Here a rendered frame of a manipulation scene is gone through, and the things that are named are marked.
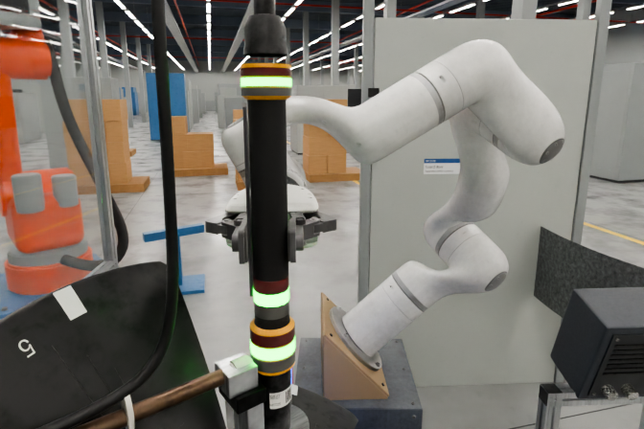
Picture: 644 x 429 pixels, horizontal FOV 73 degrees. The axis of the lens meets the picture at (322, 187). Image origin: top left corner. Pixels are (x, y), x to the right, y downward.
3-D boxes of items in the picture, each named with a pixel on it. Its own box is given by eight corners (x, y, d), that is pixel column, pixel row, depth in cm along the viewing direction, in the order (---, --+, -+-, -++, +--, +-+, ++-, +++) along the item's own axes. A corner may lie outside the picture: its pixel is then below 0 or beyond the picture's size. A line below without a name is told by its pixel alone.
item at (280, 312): (265, 324, 39) (265, 311, 39) (247, 310, 42) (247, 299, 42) (296, 313, 41) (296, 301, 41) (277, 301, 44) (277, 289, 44)
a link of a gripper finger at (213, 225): (260, 214, 52) (283, 226, 47) (195, 225, 48) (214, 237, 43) (260, 205, 52) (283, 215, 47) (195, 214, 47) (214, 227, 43)
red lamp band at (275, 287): (264, 298, 39) (264, 284, 39) (246, 285, 42) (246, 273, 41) (296, 287, 41) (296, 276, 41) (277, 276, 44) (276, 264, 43)
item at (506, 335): (356, 390, 247) (364, -29, 202) (356, 385, 251) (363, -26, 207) (563, 383, 253) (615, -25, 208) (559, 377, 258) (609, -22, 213)
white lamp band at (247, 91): (257, 96, 35) (257, 87, 35) (232, 96, 38) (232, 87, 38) (302, 96, 37) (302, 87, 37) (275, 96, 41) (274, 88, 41)
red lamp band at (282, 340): (264, 354, 39) (264, 342, 39) (241, 333, 43) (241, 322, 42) (304, 338, 42) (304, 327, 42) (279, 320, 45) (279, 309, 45)
